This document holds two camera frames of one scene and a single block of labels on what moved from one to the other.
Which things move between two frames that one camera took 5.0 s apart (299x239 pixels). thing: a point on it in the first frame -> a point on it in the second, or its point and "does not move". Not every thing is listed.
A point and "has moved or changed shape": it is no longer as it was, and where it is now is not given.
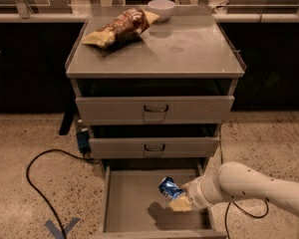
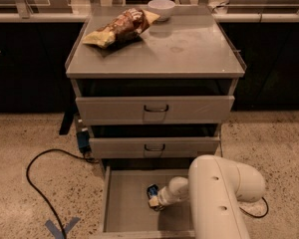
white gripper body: [196, 192] -> [163, 196]
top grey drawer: [154, 110] does not move
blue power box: [84, 141] does not move
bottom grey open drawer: [133, 206] does not move
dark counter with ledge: [28, 56] does not move
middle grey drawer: [153, 147] does not move
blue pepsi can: [169, 187] has moved or changed shape
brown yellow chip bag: [131, 24] does not move
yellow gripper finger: [179, 204] -> [153, 201]
